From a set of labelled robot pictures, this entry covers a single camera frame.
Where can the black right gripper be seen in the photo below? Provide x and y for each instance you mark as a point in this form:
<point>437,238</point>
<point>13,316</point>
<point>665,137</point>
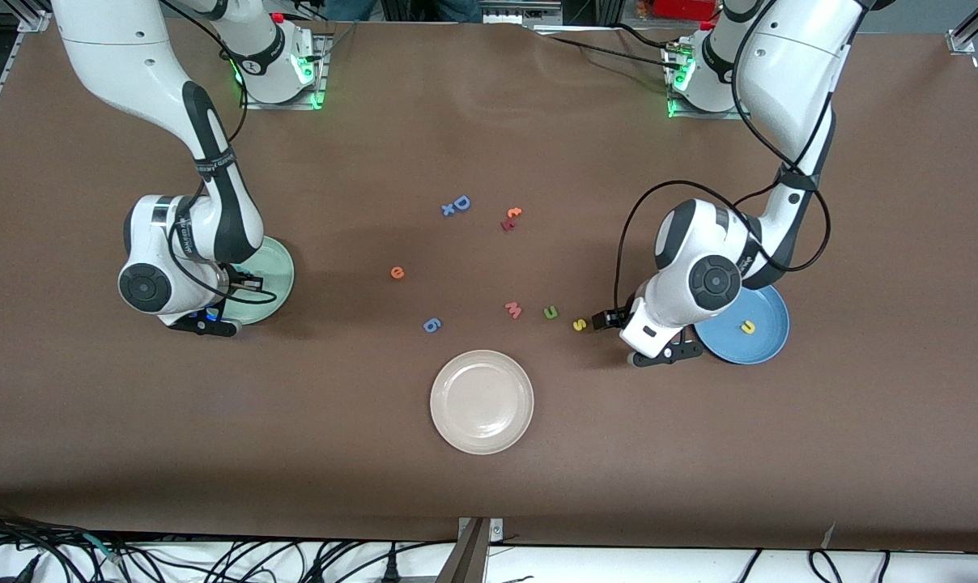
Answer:
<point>241,284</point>

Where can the beige round plate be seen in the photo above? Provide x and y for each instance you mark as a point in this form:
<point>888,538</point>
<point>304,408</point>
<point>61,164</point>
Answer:
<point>482,402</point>

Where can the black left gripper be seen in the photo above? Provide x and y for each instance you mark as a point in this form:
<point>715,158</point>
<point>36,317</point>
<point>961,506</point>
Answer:
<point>616,317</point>

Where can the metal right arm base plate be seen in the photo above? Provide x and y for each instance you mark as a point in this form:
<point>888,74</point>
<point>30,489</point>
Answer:
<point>282,105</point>

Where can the red box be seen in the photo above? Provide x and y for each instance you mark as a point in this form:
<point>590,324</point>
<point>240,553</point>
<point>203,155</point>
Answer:
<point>683,8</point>

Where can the grey metal equipment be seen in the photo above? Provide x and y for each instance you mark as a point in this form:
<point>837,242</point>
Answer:
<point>521,10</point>

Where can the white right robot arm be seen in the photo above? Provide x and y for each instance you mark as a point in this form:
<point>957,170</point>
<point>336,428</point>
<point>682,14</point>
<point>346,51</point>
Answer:
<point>145,285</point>

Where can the blue letter g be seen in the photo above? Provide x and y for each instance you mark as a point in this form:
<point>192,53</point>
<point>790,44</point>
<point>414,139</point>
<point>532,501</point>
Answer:
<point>431,325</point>

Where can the aluminium frame profile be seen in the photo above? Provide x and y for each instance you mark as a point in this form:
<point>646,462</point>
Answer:
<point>36,18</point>
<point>971,28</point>

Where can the green round plate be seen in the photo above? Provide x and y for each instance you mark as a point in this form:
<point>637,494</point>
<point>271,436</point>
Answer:
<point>278,275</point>

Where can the aluminium camera post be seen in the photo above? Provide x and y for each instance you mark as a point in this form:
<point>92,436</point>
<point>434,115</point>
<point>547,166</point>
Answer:
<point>473,559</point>

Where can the pink letter w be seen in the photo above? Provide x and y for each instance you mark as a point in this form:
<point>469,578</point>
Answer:
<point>513,310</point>

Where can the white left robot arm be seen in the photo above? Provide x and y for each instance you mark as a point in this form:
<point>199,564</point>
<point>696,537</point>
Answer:
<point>714,282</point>

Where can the blue round plate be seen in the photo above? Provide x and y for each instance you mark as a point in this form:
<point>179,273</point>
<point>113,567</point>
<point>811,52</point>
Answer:
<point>768,340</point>

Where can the yellow letter u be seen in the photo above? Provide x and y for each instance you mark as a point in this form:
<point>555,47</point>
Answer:
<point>747,327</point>

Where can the blue letter D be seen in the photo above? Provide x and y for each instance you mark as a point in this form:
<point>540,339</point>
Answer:
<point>461,202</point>

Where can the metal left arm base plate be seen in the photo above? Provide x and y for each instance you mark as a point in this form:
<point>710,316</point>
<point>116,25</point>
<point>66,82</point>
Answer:
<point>732,114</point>

